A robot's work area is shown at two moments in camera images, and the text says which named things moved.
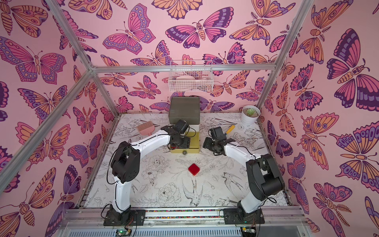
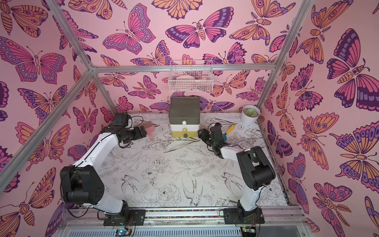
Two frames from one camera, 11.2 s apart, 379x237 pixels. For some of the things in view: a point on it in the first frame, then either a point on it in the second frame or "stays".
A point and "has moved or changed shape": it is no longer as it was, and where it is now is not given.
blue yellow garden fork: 230,129 stays
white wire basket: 191,76 stays
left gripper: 187,143 to 138,135
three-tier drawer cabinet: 187,108 has moved or changed shape
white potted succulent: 250,113 stays
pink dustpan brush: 147,128 stays
